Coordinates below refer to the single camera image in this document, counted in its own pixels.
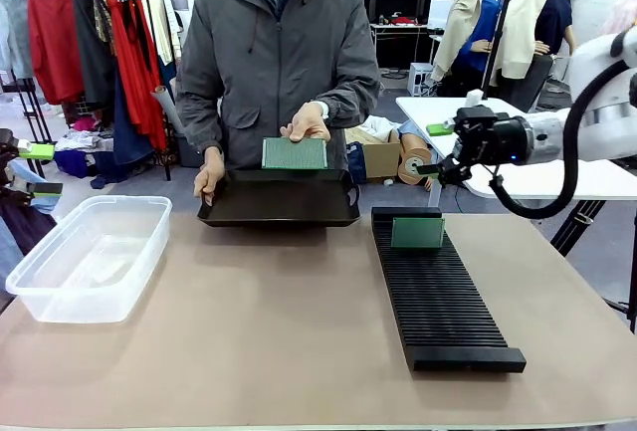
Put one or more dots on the white flat panel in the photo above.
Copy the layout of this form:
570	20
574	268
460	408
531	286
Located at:
440	13

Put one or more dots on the brown cardboard box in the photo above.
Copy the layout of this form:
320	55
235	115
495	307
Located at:
380	162

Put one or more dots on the green perforated circuit board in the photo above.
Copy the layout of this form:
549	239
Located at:
415	233
293	153

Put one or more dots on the clear plastic storage box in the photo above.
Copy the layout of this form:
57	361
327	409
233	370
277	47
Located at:
89	257

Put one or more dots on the mannequin in beige coat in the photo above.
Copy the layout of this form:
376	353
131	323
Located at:
463	18

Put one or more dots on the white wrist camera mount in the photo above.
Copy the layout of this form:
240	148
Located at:
473	98

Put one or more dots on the person in grey jacket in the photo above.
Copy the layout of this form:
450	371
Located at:
278	53

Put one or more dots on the beige paper roll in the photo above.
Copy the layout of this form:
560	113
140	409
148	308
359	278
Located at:
174	88

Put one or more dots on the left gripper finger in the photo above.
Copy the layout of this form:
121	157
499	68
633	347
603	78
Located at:
37	151
47	188

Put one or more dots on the white crumpled cloth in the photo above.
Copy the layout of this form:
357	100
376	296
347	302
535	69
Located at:
378	125

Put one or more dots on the white patterned cloth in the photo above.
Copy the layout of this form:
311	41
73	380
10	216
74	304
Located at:
82	141

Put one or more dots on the blue denim cloth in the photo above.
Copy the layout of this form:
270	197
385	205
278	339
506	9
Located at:
356	159

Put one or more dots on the person's right hand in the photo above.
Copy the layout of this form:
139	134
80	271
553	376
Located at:
210	174

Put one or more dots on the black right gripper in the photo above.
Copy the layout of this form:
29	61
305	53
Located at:
492	137

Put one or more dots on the white paper roll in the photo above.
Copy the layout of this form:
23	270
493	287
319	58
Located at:
166	107

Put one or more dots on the person's left hand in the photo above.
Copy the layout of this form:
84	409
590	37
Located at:
308	125

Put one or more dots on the black tripod legs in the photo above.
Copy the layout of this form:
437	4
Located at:
572	231

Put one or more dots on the black slotted PCB rack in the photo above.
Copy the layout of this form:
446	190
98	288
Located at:
438	296

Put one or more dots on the dark grey storage bin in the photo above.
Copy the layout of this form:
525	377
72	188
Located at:
181	152

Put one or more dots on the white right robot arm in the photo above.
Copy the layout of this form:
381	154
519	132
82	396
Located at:
547	132

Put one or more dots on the mannequin in navy top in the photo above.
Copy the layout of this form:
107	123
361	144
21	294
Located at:
555	13

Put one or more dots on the black tripod pole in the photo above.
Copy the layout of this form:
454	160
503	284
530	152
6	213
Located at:
500	23

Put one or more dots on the white wrist band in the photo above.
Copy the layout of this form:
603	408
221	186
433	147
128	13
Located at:
324	109

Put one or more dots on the pale grey-blue garment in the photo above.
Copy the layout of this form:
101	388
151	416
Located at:
15	28

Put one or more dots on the red jacket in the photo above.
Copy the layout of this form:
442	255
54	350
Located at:
55	38

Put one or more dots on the black chair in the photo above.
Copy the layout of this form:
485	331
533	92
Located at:
532	85

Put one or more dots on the light blue cloth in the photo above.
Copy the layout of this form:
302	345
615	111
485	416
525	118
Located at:
22	172

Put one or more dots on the black plastic tray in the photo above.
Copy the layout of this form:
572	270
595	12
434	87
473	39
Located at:
278	202

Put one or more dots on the dark navy cloth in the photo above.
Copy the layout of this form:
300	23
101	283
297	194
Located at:
25	227

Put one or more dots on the tan mannequin torso, blue shorts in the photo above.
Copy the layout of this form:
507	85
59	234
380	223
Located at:
413	164

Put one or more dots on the pink fluffy garment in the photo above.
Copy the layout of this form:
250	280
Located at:
624	8

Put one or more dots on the black coat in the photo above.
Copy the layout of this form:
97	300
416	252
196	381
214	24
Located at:
92	53

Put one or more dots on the pink cloth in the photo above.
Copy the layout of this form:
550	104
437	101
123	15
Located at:
83	124

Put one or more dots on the royal blue cloth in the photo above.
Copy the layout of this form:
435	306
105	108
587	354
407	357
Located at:
74	162

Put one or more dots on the navy blue skirt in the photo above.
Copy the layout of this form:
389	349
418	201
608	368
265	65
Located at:
127	137

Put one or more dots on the person's left forearm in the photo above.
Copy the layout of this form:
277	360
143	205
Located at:
348	105

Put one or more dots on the cream garment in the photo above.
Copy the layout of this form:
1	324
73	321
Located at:
161	28

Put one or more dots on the white table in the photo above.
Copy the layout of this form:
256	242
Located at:
607	177

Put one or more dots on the person's right forearm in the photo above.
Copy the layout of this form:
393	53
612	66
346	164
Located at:
196	122

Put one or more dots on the brown patterned scarf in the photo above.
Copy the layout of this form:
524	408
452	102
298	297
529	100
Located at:
103	18

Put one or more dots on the red dress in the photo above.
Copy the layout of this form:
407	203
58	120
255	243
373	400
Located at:
134	77

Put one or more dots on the red cloth item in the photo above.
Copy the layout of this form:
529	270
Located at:
404	19

